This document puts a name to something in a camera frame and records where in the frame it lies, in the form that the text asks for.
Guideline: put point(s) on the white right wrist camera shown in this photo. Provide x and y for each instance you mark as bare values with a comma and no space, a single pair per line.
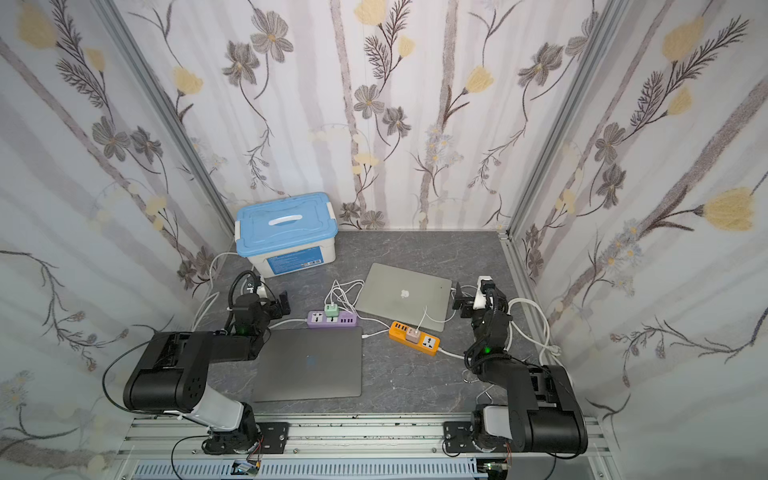
480,301

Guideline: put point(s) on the orange power strip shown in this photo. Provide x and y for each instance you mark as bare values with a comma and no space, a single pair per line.
429,344

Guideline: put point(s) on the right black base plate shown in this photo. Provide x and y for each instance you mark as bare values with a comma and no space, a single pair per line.
459,437

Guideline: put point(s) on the pink usb charger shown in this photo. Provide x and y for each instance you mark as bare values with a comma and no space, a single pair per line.
413,336

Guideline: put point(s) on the blue lid storage box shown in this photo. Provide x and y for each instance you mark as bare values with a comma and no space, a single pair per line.
287,235

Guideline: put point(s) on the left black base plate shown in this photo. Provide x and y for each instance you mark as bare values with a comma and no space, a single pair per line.
263,438

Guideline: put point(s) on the green usb charger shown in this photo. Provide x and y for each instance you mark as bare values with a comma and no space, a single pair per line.
331,310

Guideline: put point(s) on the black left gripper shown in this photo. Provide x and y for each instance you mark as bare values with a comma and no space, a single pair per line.
274,306

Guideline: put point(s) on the silver apple laptop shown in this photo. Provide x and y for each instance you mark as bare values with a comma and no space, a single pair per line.
409,297

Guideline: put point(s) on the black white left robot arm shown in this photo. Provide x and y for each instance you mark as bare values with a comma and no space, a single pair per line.
171,376

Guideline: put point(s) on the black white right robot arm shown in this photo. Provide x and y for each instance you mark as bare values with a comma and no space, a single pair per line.
541,413

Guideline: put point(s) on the purple power strip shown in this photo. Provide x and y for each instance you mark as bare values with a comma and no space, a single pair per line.
319,319

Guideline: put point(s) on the aluminium rail frame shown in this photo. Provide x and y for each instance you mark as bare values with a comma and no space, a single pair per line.
347,446

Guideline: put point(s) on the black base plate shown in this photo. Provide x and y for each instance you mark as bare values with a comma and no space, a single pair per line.
459,437
263,438

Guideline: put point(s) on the dark grey laptop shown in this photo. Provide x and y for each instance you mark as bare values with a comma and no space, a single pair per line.
307,364

